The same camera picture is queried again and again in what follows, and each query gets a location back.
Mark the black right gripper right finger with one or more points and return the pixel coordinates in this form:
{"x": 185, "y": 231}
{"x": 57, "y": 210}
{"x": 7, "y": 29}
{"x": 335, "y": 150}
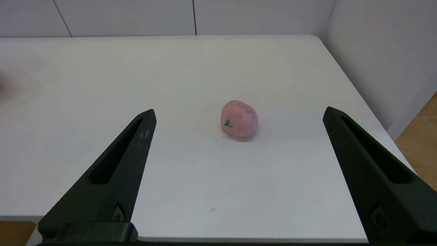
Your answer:
{"x": 375, "y": 177}

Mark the pink peach with green leaf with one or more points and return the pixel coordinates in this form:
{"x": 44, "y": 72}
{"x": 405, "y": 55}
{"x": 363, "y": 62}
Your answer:
{"x": 240, "y": 119}

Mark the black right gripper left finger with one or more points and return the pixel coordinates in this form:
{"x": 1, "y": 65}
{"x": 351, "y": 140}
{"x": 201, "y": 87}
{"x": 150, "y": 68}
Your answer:
{"x": 116, "y": 177}

